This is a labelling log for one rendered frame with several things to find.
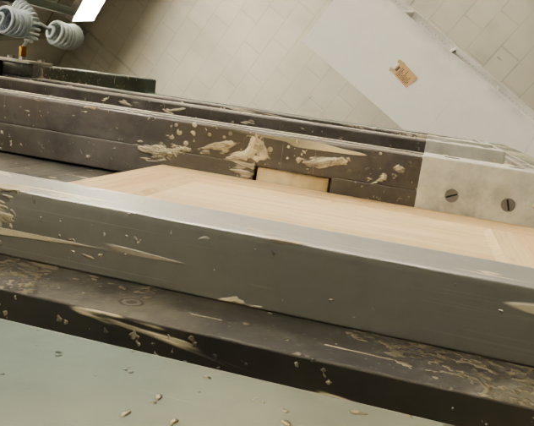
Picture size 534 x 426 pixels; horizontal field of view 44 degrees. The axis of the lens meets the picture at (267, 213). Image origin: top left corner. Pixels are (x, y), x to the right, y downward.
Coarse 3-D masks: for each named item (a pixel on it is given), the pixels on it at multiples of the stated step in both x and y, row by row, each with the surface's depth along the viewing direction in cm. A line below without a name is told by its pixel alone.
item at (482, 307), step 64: (0, 192) 39; (64, 192) 40; (64, 256) 38; (128, 256) 37; (192, 256) 36; (256, 256) 35; (320, 256) 35; (384, 256) 34; (448, 256) 37; (320, 320) 35; (384, 320) 34; (448, 320) 34; (512, 320) 33
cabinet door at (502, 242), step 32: (128, 192) 55; (160, 192) 58; (192, 192) 61; (224, 192) 63; (256, 192) 66; (288, 192) 67; (320, 192) 70; (320, 224) 54; (352, 224) 56; (384, 224) 58; (416, 224) 60; (448, 224) 62; (480, 224) 64; (512, 224) 66; (480, 256) 50; (512, 256) 50
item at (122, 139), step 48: (0, 96) 78; (48, 96) 81; (0, 144) 79; (48, 144) 78; (96, 144) 76; (144, 144) 75; (192, 144) 74; (240, 144) 72; (288, 144) 71; (336, 144) 70; (336, 192) 71; (384, 192) 69; (432, 192) 68; (480, 192) 67; (528, 192) 66
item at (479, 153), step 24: (72, 96) 122; (96, 96) 121; (120, 96) 120; (216, 120) 117; (240, 120) 116; (264, 120) 114; (288, 120) 114; (384, 144) 110; (408, 144) 109; (432, 144) 108; (456, 144) 108
